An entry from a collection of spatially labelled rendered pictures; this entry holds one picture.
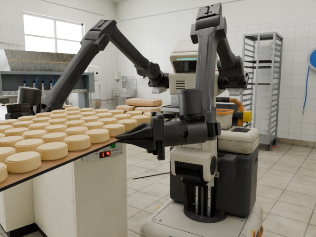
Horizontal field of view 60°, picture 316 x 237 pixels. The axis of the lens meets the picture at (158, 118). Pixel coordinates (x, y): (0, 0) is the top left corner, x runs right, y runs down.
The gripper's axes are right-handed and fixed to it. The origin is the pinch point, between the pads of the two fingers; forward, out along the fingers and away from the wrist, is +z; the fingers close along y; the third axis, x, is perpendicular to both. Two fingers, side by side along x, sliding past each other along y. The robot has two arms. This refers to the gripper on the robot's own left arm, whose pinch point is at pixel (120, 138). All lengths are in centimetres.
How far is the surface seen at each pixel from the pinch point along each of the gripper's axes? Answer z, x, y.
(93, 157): 3, 86, 30
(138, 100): -107, 497, 45
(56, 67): 23, 164, -19
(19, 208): 55, 141, 77
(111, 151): -7, 91, 29
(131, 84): -116, 614, 16
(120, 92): -84, 597, 34
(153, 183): -62, 215, 106
